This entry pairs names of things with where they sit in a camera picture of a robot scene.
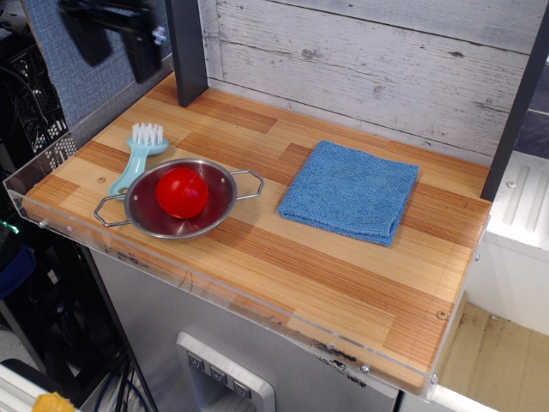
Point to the clear acrylic table guard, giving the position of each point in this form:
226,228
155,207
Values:
383,312

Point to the grey button dispenser panel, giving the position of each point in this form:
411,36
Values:
220,383

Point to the blue folded cloth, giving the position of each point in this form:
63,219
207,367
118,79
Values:
350,192

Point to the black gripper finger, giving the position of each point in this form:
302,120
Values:
143,54
90,40

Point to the steel bowl with wire handles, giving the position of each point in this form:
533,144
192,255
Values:
143,212

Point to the stainless steel cabinet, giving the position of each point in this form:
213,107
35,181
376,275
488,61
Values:
152,312

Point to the black plastic crate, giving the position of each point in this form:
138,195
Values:
30,108

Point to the white plastic unit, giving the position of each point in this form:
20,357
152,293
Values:
509,274

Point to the dark grey right post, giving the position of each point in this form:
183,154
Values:
518,112

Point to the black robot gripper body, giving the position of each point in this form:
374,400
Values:
116,16

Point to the dark grey left post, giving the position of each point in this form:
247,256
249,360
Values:
184,22

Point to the dark grey post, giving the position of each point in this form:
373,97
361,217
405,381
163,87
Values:
518,112
184,22

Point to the red ball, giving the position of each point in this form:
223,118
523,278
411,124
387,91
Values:
182,193

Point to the light blue dish brush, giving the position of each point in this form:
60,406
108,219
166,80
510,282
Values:
146,140

